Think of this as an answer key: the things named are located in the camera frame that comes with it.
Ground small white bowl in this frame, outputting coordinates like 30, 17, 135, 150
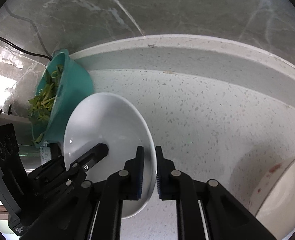
63, 93, 157, 218

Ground floral red rimmed bowl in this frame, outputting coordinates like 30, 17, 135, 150
248, 157, 295, 239

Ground stainless steel rice cooker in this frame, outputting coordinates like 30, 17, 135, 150
0, 109, 52, 173

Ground greens in teal bowl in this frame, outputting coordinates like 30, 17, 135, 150
28, 64, 64, 143

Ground dark teal vegetable bowl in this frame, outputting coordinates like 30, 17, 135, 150
32, 49, 94, 148

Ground black power cable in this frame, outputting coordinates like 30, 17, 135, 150
0, 36, 53, 61

